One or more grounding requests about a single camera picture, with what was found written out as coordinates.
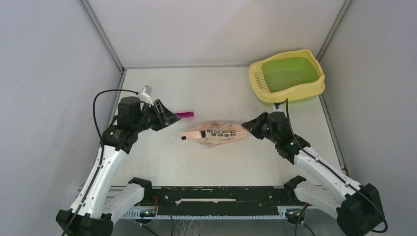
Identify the pink cat litter bag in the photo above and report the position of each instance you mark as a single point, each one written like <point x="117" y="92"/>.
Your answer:
<point x="215" y="133"/>

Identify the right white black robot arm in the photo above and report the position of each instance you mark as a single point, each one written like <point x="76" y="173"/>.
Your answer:
<point x="357" y="208"/>

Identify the magenta plastic scoop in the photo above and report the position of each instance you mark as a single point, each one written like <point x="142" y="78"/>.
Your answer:
<point x="185" y="114"/>

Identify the yellow green litter box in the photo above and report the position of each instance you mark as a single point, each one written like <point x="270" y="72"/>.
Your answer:
<point x="293" y="75"/>

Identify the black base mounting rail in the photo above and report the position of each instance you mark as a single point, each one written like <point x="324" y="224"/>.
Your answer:
<point x="236" y="200"/>

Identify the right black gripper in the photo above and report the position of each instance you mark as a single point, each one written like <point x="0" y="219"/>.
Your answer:
<point x="253" y="126"/>

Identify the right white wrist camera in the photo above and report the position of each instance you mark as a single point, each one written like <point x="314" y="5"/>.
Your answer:
<point x="277" y="107"/>

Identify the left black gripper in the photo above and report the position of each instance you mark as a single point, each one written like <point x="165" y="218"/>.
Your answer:
<point x="164" y="119"/>

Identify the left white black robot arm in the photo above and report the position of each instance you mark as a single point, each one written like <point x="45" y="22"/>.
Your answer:
<point x="91" y="214"/>

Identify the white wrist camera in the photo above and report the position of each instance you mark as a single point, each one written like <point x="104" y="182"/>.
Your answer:
<point x="144" y="95"/>
<point x="277" y="107"/>

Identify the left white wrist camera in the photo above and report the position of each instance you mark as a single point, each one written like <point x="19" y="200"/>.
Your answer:
<point x="144" y="95"/>

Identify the white slotted cable duct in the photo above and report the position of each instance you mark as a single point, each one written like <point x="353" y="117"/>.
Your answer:
<point x="136" y="214"/>

